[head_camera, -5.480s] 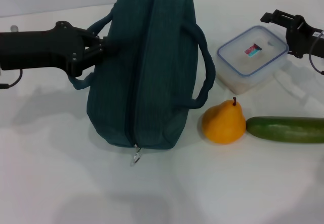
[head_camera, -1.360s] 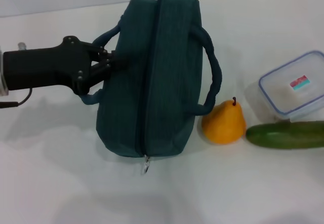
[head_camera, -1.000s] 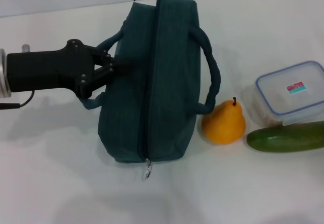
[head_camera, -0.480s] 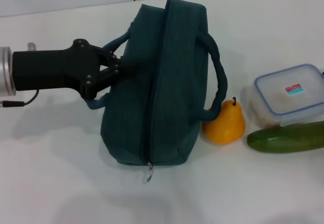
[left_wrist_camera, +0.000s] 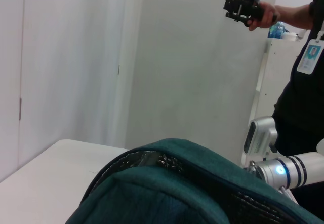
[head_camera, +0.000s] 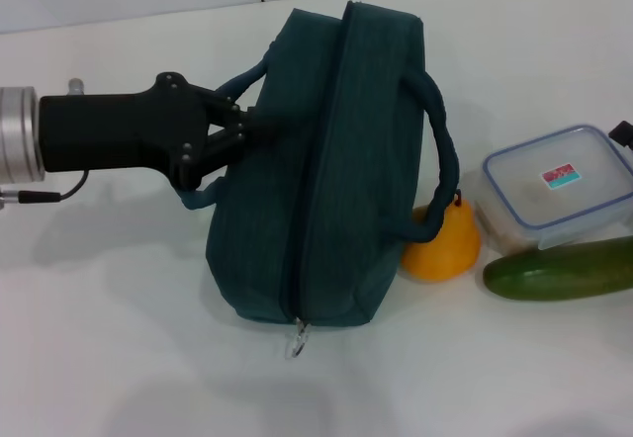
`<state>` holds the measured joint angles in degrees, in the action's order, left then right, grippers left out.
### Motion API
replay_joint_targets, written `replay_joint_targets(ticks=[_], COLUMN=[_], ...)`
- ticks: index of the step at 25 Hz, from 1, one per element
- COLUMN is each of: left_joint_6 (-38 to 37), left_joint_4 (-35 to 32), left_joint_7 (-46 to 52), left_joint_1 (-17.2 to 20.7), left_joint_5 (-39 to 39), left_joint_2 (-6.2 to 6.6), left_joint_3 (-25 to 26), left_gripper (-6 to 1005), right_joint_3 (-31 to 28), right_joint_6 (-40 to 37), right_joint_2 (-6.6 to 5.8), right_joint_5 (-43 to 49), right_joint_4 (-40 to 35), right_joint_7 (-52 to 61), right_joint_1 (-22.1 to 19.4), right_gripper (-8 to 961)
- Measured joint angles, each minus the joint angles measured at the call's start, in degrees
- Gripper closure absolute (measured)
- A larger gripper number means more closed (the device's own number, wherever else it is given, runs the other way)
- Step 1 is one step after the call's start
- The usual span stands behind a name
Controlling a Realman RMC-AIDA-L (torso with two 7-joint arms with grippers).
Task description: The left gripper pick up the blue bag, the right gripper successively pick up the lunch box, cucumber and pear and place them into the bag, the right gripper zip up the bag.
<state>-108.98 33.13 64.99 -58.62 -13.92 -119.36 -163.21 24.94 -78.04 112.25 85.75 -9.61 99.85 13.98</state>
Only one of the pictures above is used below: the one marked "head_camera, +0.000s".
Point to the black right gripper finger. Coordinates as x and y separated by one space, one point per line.
625 133

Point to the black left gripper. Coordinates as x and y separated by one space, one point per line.
114 130

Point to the clear container with blue-rimmed lid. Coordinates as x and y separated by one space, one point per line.
559 180

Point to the dark teal fabric lunch bag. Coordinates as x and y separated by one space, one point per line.
336 185

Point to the green cucumber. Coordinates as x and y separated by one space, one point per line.
559 274

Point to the yellow pear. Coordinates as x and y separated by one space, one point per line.
445 254

